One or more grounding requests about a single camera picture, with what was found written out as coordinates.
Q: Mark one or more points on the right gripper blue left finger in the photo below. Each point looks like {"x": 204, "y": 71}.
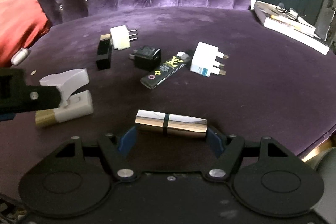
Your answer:
{"x": 114, "y": 151}

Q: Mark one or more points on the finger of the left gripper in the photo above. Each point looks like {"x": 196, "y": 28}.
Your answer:
{"x": 18, "y": 97}

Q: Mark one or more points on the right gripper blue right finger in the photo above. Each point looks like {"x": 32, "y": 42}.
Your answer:
{"x": 228, "y": 151}

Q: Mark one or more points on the white angled plug adapter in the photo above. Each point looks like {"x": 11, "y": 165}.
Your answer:
{"x": 67, "y": 82}

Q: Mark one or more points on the rose gold lipstick tube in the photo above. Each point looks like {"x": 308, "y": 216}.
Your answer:
{"x": 171, "y": 123}

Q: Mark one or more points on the white gold lipstick tube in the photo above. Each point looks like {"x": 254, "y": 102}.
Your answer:
{"x": 79, "y": 105}

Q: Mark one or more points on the white UK plug adapter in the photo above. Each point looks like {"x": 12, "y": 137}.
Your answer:
{"x": 204, "y": 61}

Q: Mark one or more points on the black gold lipstick tube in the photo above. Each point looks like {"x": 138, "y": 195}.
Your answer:
{"x": 104, "y": 52}

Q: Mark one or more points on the black LV lighter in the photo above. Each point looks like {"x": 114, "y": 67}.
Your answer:
{"x": 165, "y": 70}

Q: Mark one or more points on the black cube charger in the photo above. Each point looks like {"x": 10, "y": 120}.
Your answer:
{"x": 146, "y": 58}

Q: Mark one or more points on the white three-pin adapter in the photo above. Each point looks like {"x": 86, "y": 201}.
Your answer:
{"x": 121, "y": 37}

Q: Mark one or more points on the white earbuds case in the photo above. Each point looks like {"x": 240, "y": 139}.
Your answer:
{"x": 20, "y": 56}

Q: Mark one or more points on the red satin cushion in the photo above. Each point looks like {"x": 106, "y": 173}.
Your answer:
{"x": 23, "y": 22}

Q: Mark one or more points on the black white patterned pillow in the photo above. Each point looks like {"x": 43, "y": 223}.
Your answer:
{"x": 11, "y": 211}

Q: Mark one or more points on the purple tufted velvet sofa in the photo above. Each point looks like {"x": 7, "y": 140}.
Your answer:
{"x": 274, "y": 85}

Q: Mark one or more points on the yellow pencil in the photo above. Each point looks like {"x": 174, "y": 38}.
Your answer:
{"x": 280, "y": 19}

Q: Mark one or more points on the black eyeglasses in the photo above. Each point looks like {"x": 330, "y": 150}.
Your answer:
{"x": 288, "y": 12}

